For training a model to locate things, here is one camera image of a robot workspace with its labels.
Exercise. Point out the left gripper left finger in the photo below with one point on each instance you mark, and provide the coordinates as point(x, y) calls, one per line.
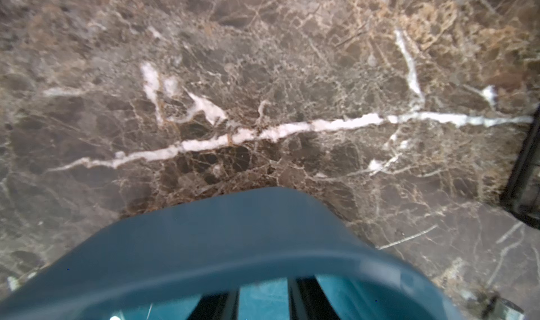
point(223, 306)

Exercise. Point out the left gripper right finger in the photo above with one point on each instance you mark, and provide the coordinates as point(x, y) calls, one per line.
point(307, 300)

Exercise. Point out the teal plastic storage box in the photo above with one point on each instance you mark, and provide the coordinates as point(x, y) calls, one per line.
point(160, 264)

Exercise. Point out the black wire desk organizer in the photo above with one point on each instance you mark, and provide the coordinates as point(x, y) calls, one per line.
point(520, 197)

